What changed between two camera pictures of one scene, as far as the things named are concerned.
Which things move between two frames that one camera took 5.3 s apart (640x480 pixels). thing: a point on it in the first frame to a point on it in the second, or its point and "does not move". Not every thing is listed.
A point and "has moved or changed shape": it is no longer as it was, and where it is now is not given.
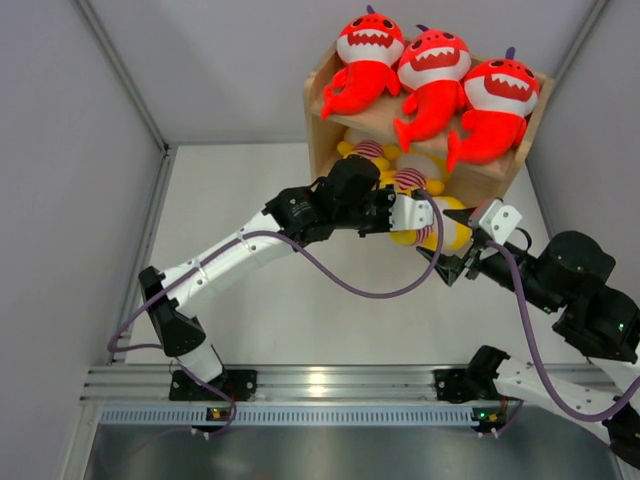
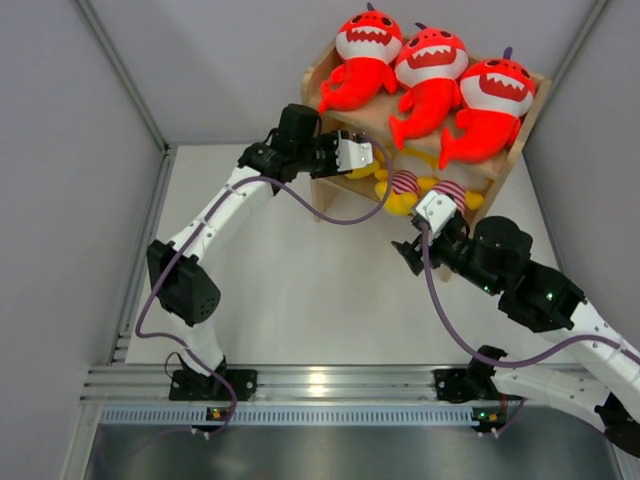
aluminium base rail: [273, 384] does not move
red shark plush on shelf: [368, 46] does not move
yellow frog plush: [456, 233] has moved or changed shape
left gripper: [386, 197] to [330, 140]
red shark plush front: [499, 95] does not move
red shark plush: [431, 69] does not move
